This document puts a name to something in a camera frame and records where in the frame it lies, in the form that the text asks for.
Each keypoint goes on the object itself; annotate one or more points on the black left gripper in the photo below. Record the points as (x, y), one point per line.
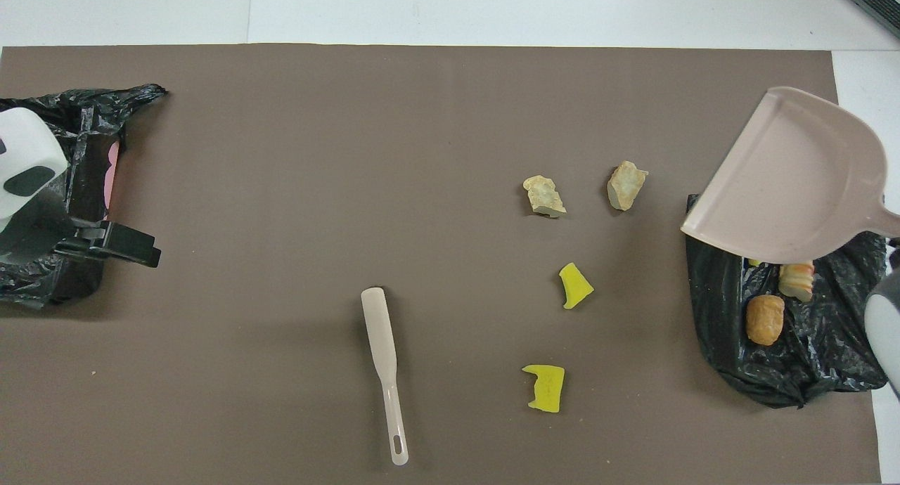
(84, 237)

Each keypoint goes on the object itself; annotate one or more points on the beige hand brush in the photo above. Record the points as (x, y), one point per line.
(381, 337)

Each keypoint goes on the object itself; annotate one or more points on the notched yellow sponge piece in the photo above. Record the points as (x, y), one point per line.
(545, 388)

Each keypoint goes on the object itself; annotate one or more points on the small yellow sponge piece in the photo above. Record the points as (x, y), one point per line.
(575, 287)

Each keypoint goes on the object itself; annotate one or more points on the beige rough foam chunk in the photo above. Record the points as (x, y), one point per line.
(626, 185)
(543, 196)

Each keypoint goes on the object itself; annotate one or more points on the brown toy bread roll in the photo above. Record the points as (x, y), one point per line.
(765, 320)

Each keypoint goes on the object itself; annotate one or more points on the beige plastic dustpan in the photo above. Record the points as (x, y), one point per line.
(787, 183)

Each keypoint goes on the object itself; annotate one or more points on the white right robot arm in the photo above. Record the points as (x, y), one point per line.
(884, 330)

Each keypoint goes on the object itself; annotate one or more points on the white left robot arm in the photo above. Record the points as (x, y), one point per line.
(28, 147)

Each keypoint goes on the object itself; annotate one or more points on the pink bin with black bag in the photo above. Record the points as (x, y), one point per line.
(84, 119)

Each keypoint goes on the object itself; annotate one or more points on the black bag lined bin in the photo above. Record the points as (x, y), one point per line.
(830, 358)

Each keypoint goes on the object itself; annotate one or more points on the brown table mat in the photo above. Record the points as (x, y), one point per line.
(351, 154)

